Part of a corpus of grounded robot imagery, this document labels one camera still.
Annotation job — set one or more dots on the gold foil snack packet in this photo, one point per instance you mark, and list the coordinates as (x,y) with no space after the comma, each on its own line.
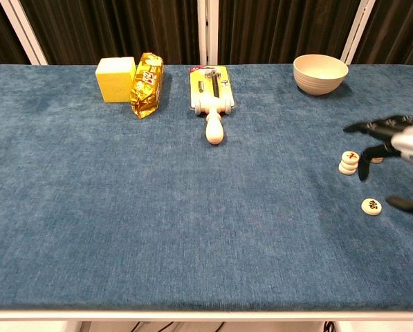
(145,90)

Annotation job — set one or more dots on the yellow cube block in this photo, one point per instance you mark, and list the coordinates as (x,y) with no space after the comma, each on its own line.
(114,83)

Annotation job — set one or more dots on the yellow razor blister pack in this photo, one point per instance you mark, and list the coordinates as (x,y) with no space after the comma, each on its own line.
(195,77)

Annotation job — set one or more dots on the blue velvet table cover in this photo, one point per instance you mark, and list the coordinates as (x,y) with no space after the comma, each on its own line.
(192,207)

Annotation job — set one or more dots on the cream wooden roller massager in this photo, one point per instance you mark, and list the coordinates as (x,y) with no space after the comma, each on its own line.
(213,128)

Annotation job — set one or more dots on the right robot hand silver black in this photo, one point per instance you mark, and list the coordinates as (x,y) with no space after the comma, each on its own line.
(410,141)

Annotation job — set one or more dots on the cream chess piece red character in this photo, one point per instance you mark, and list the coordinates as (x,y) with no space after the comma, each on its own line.
(350,157)
(348,166)
(346,172)
(377,160)

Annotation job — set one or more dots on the white partition frame post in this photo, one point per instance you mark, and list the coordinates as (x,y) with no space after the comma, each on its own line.
(358,31)
(23,31)
(202,34)

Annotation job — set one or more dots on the cream chess piece black character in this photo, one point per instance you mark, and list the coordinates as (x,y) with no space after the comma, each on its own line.
(371,206)

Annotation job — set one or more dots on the beige ribbed bowl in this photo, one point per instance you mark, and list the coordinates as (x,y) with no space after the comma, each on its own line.
(318,84)

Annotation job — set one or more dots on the white table frame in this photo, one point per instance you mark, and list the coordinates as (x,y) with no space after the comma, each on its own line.
(192,314)

